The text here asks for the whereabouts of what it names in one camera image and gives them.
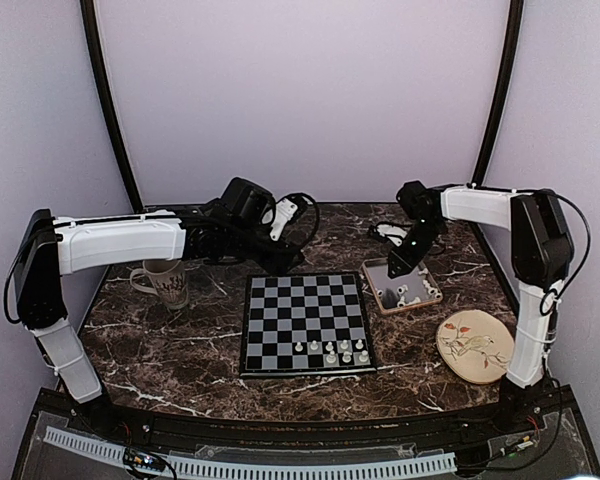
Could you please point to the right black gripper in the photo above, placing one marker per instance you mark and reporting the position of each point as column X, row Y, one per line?
column 406, row 262

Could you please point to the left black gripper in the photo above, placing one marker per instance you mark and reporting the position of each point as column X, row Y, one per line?
column 280, row 262

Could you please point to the black grey chess board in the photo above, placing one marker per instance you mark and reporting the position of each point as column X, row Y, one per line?
column 280, row 311

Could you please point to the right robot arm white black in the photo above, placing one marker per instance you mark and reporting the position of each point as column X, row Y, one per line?
column 542, row 250

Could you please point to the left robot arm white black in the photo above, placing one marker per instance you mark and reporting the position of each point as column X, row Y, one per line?
column 246, row 223

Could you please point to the green circuit board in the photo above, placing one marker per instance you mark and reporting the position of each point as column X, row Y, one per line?
column 141, row 459

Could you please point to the beige mug with dark pattern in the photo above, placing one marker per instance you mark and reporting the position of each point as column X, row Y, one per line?
column 165, row 279

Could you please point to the metal tray with wooden rim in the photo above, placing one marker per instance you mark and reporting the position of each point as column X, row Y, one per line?
column 401, row 294

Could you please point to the oval bird pattern coaster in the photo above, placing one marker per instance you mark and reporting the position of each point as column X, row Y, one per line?
column 476, row 346

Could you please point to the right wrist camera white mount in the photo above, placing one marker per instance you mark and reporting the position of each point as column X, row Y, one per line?
column 385, row 232

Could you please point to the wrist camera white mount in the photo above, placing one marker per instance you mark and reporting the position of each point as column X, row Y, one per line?
column 385, row 232
column 284, row 212

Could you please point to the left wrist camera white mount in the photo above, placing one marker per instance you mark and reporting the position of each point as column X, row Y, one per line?
column 284, row 212

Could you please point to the right black frame post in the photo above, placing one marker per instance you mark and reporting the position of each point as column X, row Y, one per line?
column 501, row 89

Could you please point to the black frame post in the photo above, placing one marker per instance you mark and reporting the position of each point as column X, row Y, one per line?
column 501, row 89
column 99, row 71

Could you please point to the black front rail base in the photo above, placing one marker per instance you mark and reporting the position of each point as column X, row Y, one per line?
column 462, row 430

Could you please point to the white slotted cable duct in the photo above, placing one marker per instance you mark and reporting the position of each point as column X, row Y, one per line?
column 216, row 462

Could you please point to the left black frame post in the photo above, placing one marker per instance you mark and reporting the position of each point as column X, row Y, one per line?
column 99, row 71

